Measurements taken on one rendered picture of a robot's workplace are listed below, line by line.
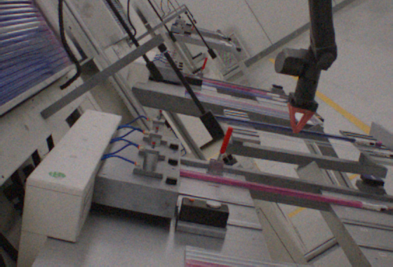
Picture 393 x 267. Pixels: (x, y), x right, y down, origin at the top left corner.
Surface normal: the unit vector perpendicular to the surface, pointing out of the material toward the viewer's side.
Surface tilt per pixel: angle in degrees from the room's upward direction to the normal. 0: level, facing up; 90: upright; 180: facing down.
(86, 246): 44
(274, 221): 90
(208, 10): 90
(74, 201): 90
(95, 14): 90
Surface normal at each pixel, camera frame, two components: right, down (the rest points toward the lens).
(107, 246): 0.20, -0.96
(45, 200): 0.01, 0.21
